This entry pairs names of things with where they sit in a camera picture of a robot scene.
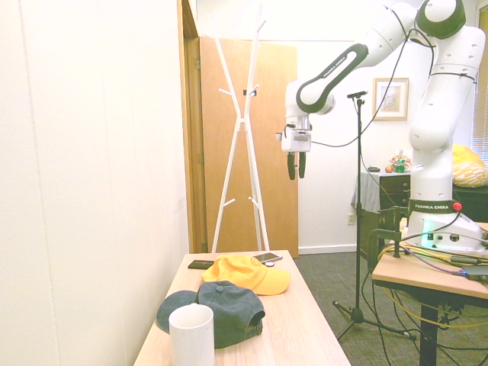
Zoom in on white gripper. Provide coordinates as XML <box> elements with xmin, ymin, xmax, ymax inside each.
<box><xmin>281</xmin><ymin>129</ymin><xmax>314</xmax><ymax>181</ymax></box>

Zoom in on yellow baseball cap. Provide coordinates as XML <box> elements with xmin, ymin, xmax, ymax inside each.
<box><xmin>201</xmin><ymin>254</ymin><xmax>291</xmax><ymax>297</ymax></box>

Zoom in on dark green baseball cap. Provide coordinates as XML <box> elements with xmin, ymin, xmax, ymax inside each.
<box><xmin>156</xmin><ymin>280</ymin><xmax>266</xmax><ymax>350</ymax></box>

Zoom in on wooden door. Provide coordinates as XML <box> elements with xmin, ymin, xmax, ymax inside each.
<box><xmin>198</xmin><ymin>36</ymin><xmax>300</xmax><ymax>258</ymax></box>

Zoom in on white coat rack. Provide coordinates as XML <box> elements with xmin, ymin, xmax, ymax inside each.
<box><xmin>210</xmin><ymin>2</ymin><xmax>271</xmax><ymax>253</ymax></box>

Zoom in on grey cloth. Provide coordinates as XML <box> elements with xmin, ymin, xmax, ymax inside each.
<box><xmin>350</xmin><ymin>170</ymin><xmax>382</xmax><ymax>213</ymax></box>

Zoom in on black tripod stand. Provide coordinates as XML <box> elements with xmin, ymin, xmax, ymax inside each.
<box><xmin>332</xmin><ymin>97</ymin><xmax>416</xmax><ymax>341</ymax></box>

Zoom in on white smartphone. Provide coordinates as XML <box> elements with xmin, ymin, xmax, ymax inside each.
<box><xmin>252</xmin><ymin>252</ymin><xmax>284</xmax><ymax>264</ymax></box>

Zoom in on dark wooden dresser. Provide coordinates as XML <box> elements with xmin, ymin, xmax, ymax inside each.
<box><xmin>379</xmin><ymin>172</ymin><xmax>413</xmax><ymax>214</ymax></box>

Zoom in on dried flower decoration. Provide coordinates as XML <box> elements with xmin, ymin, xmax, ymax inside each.
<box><xmin>389</xmin><ymin>148</ymin><xmax>412</xmax><ymax>169</ymax></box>

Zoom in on black metal clamp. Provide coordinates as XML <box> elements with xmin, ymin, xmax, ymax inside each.
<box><xmin>368</xmin><ymin>205</ymin><xmax>409</xmax><ymax>274</ymax></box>

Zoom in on wooden table with black legs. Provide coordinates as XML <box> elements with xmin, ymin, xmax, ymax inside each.
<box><xmin>371</xmin><ymin>220</ymin><xmax>488</xmax><ymax>366</ymax></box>

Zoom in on yellow bag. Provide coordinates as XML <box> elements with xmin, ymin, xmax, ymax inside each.
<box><xmin>451</xmin><ymin>143</ymin><xmax>488</xmax><ymax>188</ymax></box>

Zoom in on black cabinet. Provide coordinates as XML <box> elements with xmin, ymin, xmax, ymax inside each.
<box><xmin>451</xmin><ymin>185</ymin><xmax>488</xmax><ymax>224</ymax></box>

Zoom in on window blinds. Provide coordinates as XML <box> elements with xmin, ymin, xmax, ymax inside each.
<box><xmin>471</xmin><ymin>68</ymin><xmax>488</xmax><ymax>153</ymax></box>

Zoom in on white ceramic mug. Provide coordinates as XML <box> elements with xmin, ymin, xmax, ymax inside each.
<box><xmin>169</xmin><ymin>303</ymin><xmax>215</xmax><ymax>366</ymax></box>

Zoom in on black box on table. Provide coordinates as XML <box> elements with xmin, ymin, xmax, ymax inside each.
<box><xmin>464</xmin><ymin>266</ymin><xmax>488</xmax><ymax>281</ymax></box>

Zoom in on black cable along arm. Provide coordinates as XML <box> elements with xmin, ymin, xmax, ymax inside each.
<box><xmin>310</xmin><ymin>7</ymin><xmax>438</xmax><ymax>148</ymax></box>

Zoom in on wooden door frame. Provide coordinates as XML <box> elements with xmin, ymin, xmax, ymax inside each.
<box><xmin>177</xmin><ymin>0</ymin><xmax>209</xmax><ymax>255</ymax></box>

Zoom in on framed wall picture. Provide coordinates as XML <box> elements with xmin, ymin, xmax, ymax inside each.
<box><xmin>372</xmin><ymin>77</ymin><xmax>410</xmax><ymax>122</ymax></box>

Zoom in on yellow cable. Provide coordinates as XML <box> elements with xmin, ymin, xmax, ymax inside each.
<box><xmin>375</xmin><ymin>243</ymin><xmax>488</xmax><ymax>332</ymax></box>

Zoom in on purple cable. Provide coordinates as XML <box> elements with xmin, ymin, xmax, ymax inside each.
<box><xmin>400</xmin><ymin>247</ymin><xmax>468</xmax><ymax>275</ymax></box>

